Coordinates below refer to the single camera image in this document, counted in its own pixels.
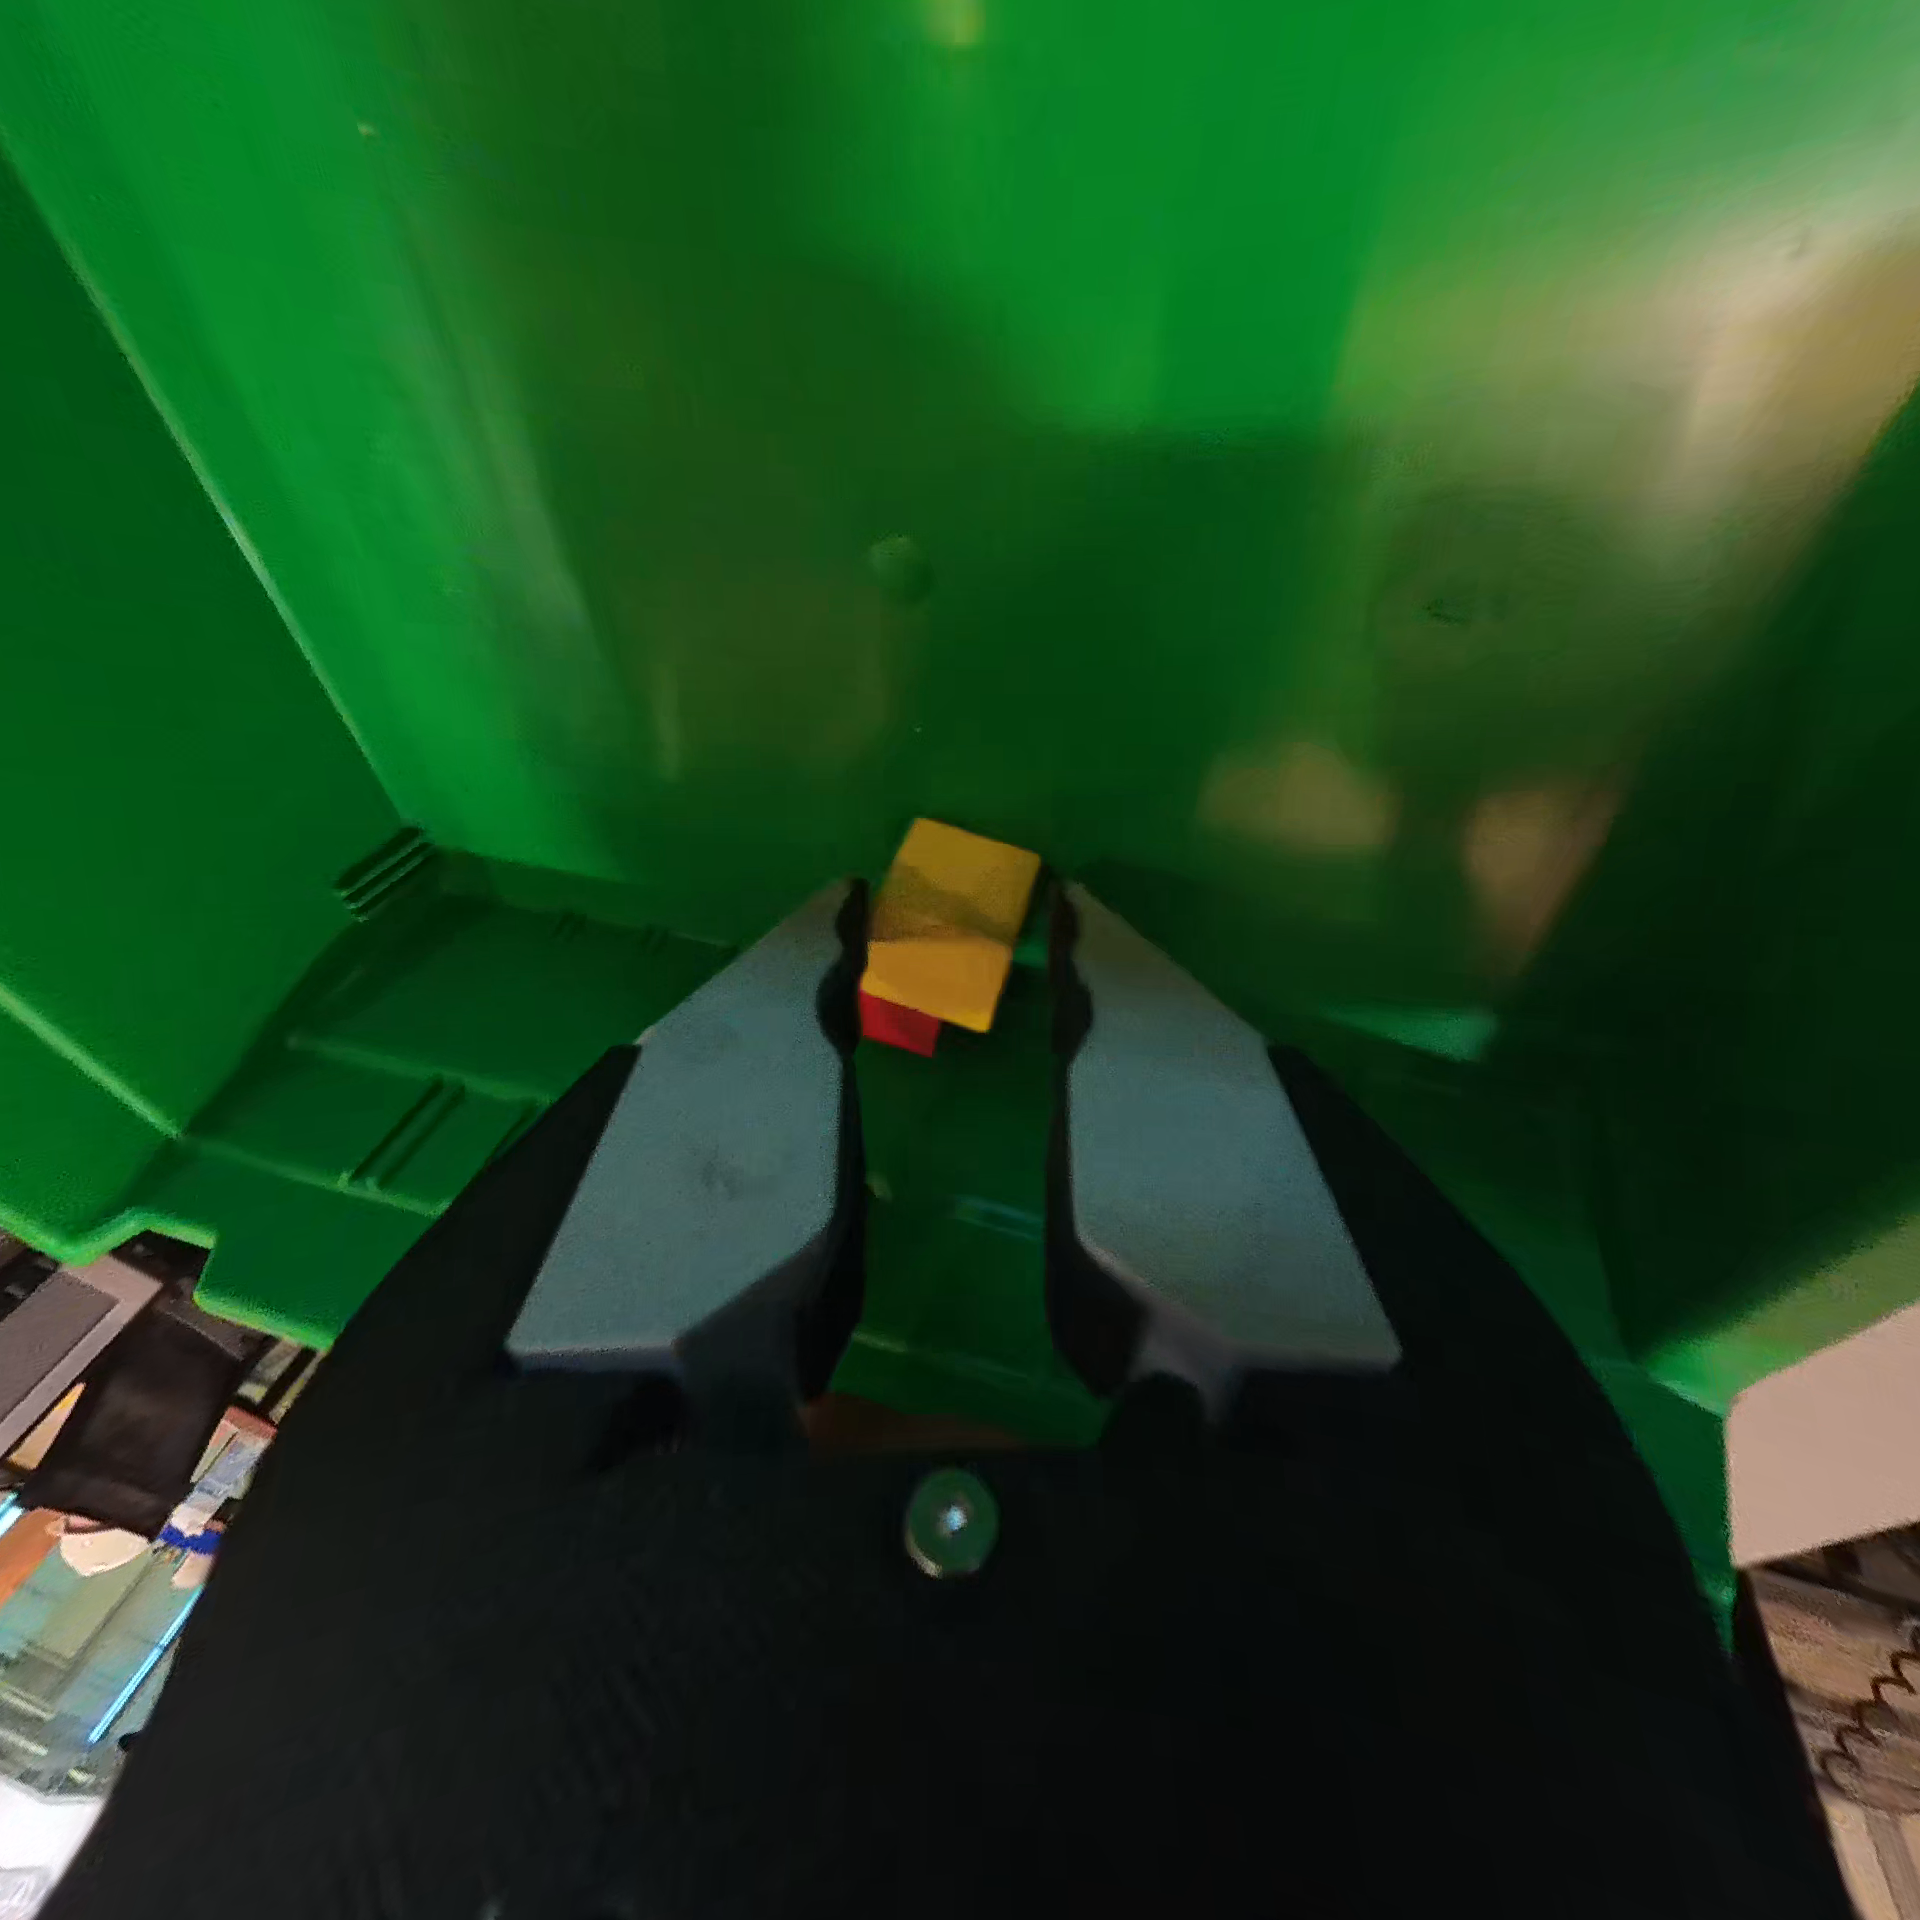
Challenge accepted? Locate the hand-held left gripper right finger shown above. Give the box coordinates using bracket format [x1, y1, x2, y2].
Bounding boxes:
[1043, 879, 1405, 1401]

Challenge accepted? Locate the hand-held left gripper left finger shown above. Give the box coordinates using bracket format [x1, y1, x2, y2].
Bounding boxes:
[507, 879, 874, 1446]

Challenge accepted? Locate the yellow cube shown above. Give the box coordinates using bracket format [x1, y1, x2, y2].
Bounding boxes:
[860, 817, 1043, 1033]

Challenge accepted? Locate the green plastic bin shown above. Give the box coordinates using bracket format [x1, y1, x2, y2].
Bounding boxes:
[0, 0, 1920, 1652]

